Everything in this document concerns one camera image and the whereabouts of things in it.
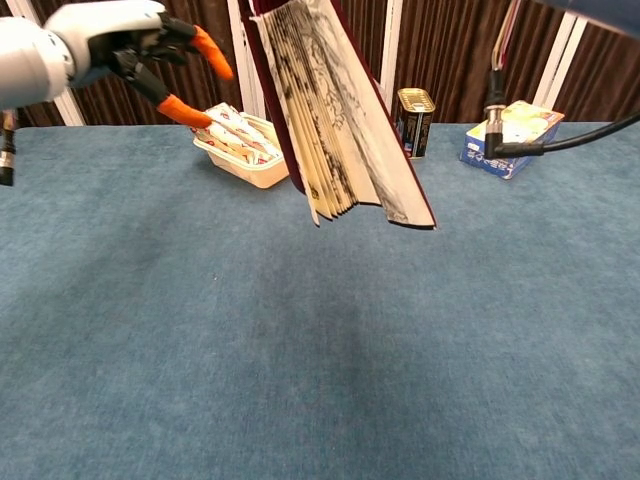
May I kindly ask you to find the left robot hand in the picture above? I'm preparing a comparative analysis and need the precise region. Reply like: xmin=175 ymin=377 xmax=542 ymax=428
xmin=44 ymin=0 xmax=235 ymax=130

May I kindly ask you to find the red ribbed paper folding fan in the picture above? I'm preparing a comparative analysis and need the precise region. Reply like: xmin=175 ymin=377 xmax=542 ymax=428
xmin=238 ymin=0 xmax=437 ymax=230

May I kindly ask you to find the white red snack packet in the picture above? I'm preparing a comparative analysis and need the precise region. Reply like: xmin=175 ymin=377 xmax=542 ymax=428
xmin=238 ymin=112 xmax=285 ymax=157
xmin=205 ymin=102 xmax=280 ymax=162
xmin=192 ymin=119 xmax=251 ymax=164

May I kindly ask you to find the cream plastic food tray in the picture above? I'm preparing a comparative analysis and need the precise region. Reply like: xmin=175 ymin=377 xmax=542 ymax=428
xmin=192 ymin=110 xmax=292 ymax=190

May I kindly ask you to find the black gold tin can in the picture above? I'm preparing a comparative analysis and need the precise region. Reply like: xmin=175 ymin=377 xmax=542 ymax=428
xmin=396 ymin=87 xmax=437 ymax=160

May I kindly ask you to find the blue felt table cloth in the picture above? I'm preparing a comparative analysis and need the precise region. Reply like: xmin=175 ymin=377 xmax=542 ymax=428
xmin=0 ymin=122 xmax=640 ymax=480

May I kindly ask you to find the dark brown curtain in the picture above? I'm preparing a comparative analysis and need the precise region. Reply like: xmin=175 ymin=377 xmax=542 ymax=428
xmin=0 ymin=0 xmax=640 ymax=135

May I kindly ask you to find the blue yellow cardboard box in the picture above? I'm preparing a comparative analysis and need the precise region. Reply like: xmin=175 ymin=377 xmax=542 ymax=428
xmin=459 ymin=99 xmax=566 ymax=180

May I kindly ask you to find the white frame post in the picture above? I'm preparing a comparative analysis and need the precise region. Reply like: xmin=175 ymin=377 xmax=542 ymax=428
xmin=227 ymin=0 xmax=267 ymax=121
xmin=532 ymin=12 xmax=592 ymax=107
xmin=4 ymin=0 xmax=86 ymax=127
xmin=372 ymin=0 xmax=404 ymax=124

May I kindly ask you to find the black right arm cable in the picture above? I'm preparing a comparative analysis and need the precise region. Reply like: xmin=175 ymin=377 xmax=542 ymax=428
xmin=482 ymin=0 xmax=640 ymax=161

